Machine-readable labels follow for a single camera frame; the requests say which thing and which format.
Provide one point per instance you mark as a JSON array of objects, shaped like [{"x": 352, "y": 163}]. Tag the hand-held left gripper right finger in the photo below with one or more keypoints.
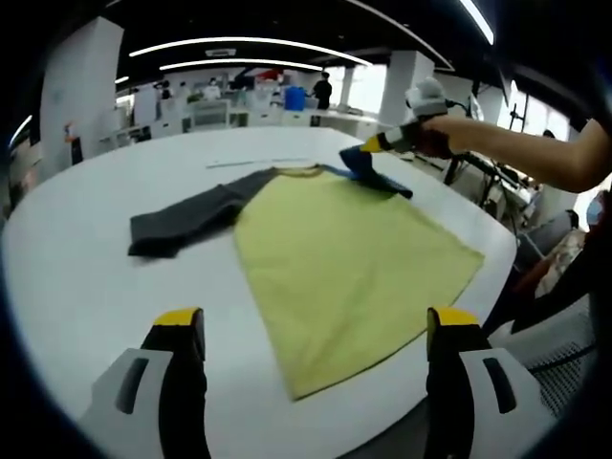
[{"x": 449, "y": 382}]

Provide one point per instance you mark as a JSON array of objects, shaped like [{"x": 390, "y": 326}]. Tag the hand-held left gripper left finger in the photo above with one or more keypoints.
[{"x": 184, "y": 382}]

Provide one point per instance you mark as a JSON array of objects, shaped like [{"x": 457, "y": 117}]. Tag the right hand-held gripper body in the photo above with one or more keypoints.
[{"x": 428, "y": 98}]

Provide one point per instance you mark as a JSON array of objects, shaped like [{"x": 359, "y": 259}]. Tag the yellow-green garment with grey and blue sleeves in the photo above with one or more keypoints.
[{"x": 344, "y": 258}]

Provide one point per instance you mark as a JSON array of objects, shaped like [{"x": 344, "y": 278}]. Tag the person's right hand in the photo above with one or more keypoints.
[{"x": 437, "y": 138}]

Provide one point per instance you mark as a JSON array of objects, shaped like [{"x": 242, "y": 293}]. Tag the white square pillar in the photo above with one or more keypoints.
[
  {"x": 79, "y": 91},
  {"x": 406, "y": 86}
]

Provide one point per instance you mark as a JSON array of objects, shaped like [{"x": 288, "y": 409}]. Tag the white office desk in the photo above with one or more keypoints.
[{"x": 349, "y": 122}]

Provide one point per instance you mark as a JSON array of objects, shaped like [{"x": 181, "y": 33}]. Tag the bright ceiling light strip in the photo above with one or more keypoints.
[{"x": 478, "y": 19}]

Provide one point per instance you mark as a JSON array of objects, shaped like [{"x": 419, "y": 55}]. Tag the blue barrel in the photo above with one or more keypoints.
[{"x": 295, "y": 98}]

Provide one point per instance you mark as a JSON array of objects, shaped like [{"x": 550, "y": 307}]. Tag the grey mesh chair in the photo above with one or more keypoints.
[{"x": 554, "y": 354}]

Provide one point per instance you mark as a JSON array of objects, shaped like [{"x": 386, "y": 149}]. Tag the short ceiling light strip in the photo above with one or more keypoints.
[{"x": 239, "y": 63}]

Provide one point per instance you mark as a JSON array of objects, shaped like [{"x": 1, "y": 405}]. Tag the long ceiling light strip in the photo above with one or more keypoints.
[{"x": 248, "y": 42}]

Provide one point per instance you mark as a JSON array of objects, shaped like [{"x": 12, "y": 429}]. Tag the black bin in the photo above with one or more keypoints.
[{"x": 75, "y": 150}]

